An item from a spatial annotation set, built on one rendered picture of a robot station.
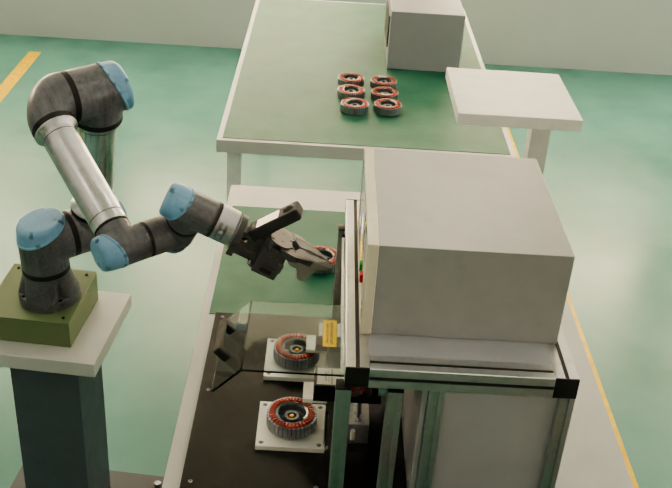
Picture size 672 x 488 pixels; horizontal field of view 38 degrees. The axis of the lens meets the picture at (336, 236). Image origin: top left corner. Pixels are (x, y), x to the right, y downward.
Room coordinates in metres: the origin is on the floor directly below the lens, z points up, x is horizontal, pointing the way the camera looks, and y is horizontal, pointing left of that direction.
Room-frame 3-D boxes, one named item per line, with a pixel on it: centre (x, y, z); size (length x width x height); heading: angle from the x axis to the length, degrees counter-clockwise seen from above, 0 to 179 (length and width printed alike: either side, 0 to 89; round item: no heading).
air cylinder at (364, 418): (1.68, -0.07, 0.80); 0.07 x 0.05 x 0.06; 1
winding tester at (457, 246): (1.79, -0.25, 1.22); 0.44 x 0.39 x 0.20; 1
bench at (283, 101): (4.18, -0.07, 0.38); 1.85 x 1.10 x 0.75; 1
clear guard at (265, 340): (1.62, 0.06, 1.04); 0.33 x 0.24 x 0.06; 91
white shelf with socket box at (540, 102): (2.72, -0.48, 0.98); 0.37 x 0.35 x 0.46; 1
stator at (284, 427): (1.68, 0.07, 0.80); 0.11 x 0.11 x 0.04
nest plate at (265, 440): (1.68, 0.07, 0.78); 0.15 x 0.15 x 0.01; 1
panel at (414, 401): (1.80, -0.18, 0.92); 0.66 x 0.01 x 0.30; 1
